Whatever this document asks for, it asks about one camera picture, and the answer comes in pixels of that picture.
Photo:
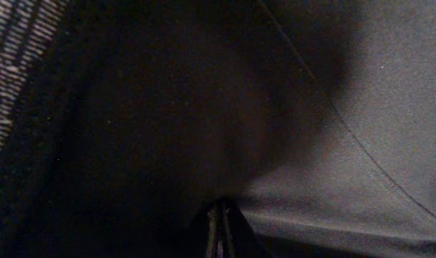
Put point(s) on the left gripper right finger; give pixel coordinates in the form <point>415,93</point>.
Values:
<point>237,237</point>

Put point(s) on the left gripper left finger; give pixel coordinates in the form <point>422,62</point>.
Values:
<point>213,232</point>

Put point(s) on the black leggings with coral cuffs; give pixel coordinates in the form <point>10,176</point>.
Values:
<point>123,122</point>

